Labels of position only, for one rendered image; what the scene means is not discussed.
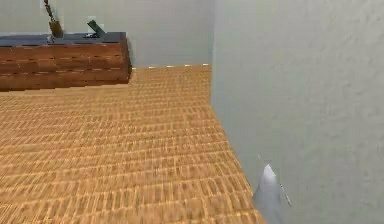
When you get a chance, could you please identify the brown house plant in pot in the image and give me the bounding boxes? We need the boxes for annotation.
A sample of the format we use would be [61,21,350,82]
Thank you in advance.
[43,0,65,39]

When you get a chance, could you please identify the brown wooden chest of drawers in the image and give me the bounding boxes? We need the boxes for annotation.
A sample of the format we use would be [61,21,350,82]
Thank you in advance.
[0,31,132,92]

